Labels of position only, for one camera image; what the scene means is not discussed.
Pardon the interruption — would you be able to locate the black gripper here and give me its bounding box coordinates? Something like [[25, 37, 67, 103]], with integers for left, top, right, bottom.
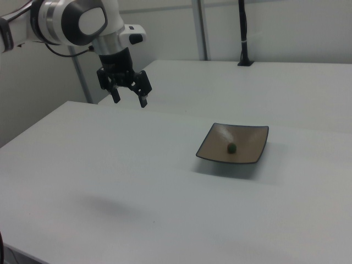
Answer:
[[96, 48, 153, 109]]

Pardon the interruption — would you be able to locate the square brown ceramic plate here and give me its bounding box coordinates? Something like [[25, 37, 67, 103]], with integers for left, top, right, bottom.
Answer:
[[195, 122, 270, 166]]

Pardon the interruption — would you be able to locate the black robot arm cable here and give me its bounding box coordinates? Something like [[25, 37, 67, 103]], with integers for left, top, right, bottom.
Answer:
[[45, 43, 96, 58]]

